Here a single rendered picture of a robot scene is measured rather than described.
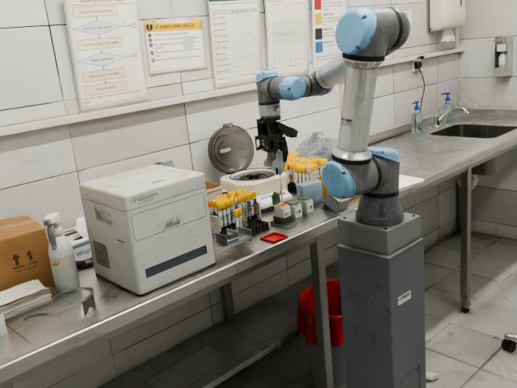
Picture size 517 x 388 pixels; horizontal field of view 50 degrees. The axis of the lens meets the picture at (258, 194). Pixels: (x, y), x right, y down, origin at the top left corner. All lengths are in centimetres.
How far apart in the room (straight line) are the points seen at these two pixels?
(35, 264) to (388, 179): 110
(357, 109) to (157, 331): 141
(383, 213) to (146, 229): 71
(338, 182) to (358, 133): 15
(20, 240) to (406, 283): 119
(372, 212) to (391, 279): 21
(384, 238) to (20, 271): 110
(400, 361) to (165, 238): 86
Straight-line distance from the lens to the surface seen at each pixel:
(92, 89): 217
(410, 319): 191
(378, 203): 174
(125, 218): 154
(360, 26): 150
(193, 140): 243
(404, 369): 196
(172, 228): 163
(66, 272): 173
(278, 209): 201
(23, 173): 209
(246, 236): 184
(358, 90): 155
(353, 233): 179
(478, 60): 417
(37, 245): 181
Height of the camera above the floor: 155
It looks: 16 degrees down
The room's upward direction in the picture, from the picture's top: 6 degrees counter-clockwise
